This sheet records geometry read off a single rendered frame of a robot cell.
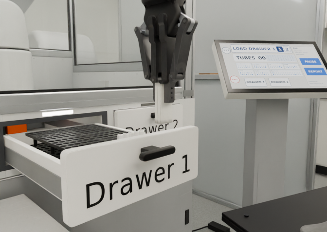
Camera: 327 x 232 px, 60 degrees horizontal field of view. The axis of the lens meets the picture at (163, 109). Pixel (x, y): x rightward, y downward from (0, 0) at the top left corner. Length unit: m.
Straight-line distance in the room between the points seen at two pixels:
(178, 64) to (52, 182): 0.28
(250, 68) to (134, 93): 0.61
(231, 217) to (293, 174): 1.55
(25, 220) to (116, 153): 0.25
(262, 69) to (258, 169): 0.46
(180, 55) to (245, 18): 1.75
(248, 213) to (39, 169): 0.39
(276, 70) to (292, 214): 0.86
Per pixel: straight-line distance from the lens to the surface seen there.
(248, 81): 1.26
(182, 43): 0.45
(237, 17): 2.23
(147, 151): 0.46
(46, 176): 0.53
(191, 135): 0.58
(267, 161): 1.45
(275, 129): 1.43
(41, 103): 0.75
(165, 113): 0.49
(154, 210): 1.06
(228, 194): 2.40
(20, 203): 0.71
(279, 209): 0.61
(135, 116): 0.88
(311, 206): 0.65
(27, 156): 0.61
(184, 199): 1.17
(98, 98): 0.83
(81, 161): 0.42
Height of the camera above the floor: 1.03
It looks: 7 degrees down
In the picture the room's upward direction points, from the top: straight up
